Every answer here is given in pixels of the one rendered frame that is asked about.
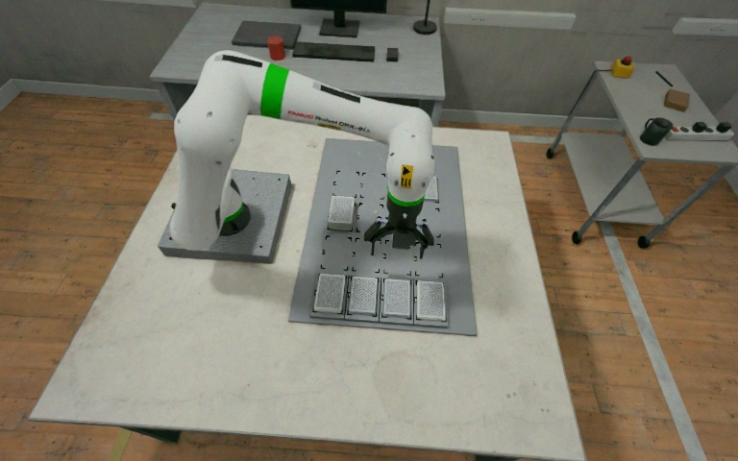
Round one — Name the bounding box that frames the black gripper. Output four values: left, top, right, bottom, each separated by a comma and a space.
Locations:
364, 213, 434, 259

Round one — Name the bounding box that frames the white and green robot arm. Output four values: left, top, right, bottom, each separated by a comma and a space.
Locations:
169, 51, 435, 251

